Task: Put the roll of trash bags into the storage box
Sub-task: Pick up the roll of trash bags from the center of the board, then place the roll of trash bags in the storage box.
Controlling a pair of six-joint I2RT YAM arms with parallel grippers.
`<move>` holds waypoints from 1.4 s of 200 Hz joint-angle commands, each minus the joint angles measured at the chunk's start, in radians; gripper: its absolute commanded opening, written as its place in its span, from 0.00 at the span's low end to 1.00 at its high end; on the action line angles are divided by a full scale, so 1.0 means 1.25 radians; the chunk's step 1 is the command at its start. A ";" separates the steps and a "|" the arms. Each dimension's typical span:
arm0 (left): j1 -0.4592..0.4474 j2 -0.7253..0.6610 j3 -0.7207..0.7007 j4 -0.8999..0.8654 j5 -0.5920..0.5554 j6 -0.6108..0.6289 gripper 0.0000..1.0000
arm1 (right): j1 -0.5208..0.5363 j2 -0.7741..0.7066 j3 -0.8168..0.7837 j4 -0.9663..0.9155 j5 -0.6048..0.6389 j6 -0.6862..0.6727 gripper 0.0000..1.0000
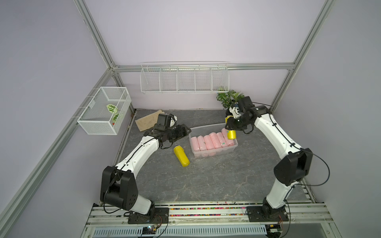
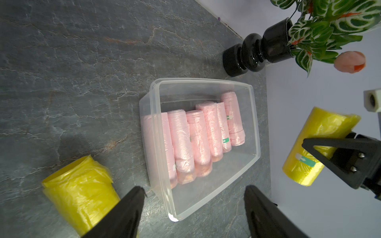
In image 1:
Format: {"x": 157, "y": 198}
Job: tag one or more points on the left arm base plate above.
{"x": 155, "y": 216}

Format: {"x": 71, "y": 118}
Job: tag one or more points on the pink roll with green sticker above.
{"x": 208, "y": 142}

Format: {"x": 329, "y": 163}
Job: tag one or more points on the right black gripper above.
{"x": 231, "y": 124}

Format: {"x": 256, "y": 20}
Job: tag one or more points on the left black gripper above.
{"x": 180, "y": 134}

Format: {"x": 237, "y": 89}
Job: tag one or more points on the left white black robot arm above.
{"x": 119, "y": 187}

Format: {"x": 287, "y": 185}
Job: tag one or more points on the aluminium frame rails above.
{"x": 23, "y": 196}

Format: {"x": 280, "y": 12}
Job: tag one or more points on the white mesh basket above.
{"x": 106, "y": 111}

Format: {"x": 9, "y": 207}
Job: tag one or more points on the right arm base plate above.
{"x": 267, "y": 214}

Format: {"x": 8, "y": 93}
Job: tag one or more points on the white wire wall shelf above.
{"x": 184, "y": 77}

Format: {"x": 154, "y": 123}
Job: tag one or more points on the potted plant black pot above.
{"x": 227, "y": 98}

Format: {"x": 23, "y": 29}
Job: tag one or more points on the white ventilation grille strip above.
{"x": 181, "y": 231}

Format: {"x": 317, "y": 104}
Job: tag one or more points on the clear plastic storage box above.
{"x": 206, "y": 130}

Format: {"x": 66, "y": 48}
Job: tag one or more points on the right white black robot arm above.
{"x": 295, "y": 161}

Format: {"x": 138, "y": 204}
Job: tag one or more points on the yellow trash bag roll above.
{"x": 181, "y": 156}
{"x": 229, "y": 126}

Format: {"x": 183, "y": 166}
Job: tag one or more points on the beige work glove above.
{"x": 148, "y": 121}

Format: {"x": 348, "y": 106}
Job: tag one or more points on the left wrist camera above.
{"x": 165, "y": 122}

